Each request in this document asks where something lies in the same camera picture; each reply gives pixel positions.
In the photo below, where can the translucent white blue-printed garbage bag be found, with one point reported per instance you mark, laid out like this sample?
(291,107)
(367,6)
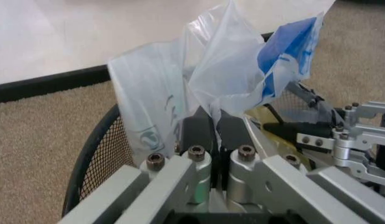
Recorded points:
(230,70)

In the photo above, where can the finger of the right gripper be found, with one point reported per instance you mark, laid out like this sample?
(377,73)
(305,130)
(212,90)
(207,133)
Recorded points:
(314,95)
(304,129)

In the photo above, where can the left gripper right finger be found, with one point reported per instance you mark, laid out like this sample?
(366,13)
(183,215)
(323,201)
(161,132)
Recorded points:
(261,182)

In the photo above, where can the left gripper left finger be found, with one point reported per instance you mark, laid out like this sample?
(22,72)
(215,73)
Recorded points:
(180,177)

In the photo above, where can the black wall baseboard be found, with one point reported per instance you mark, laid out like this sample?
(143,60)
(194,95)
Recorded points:
(39,84)

